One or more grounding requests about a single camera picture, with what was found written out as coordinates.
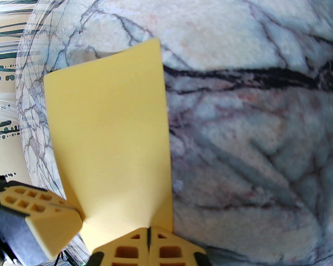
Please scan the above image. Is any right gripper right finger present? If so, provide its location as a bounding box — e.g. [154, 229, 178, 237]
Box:
[149, 227, 207, 266]

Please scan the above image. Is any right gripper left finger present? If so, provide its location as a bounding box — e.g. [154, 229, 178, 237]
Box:
[91, 227, 150, 266]

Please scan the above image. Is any yellow square paper sheet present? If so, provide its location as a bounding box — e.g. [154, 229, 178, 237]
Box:
[43, 36, 175, 256]

